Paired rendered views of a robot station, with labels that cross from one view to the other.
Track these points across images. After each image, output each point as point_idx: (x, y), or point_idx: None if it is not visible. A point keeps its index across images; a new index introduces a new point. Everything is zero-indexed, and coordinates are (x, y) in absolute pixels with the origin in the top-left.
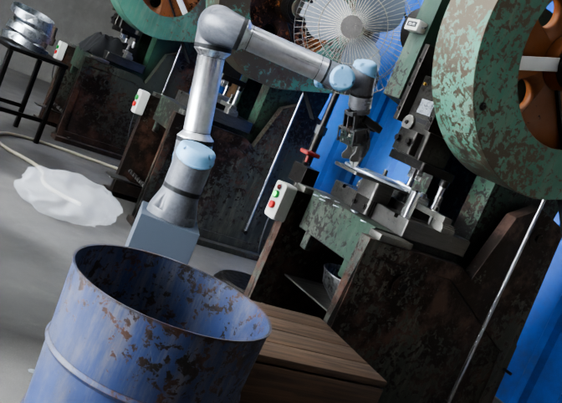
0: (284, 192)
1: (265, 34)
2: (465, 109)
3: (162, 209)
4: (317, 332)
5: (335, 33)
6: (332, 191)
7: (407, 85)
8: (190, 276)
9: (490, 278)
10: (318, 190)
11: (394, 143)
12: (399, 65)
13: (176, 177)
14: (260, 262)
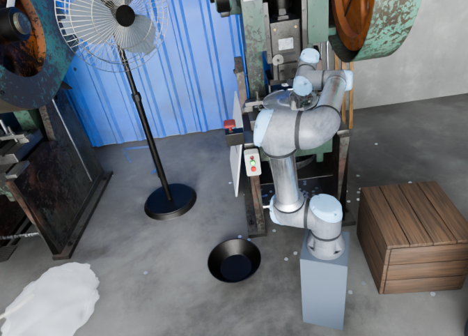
0: (259, 157)
1: (336, 103)
2: (397, 40)
3: (340, 249)
4: (393, 195)
5: (109, 28)
6: (253, 129)
7: (267, 38)
8: None
9: None
10: (248, 136)
11: (280, 77)
12: (248, 28)
13: (338, 231)
14: (256, 194)
